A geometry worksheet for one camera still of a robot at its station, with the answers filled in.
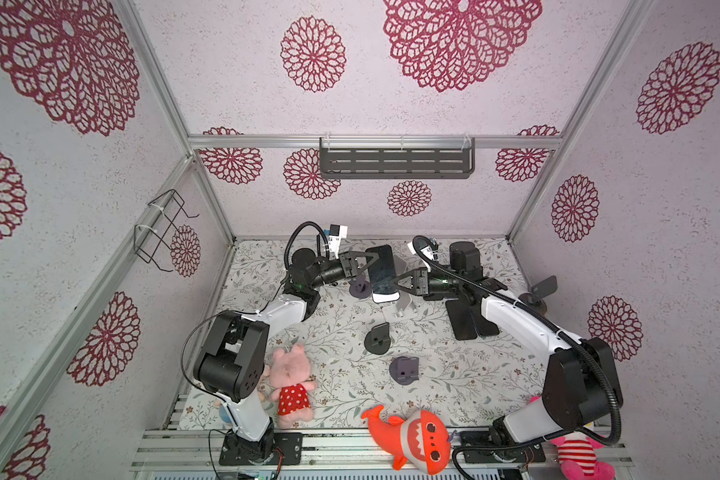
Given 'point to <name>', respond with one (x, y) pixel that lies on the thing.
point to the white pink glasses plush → (577, 452)
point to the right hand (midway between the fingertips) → (391, 281)
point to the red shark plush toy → (421, 439)
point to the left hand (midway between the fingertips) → (377, 261)
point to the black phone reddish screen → (476, 324)
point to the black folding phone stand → (405, 302)
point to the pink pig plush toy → (289, 373)
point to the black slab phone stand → (377, 340)
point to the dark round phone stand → (404, 370)
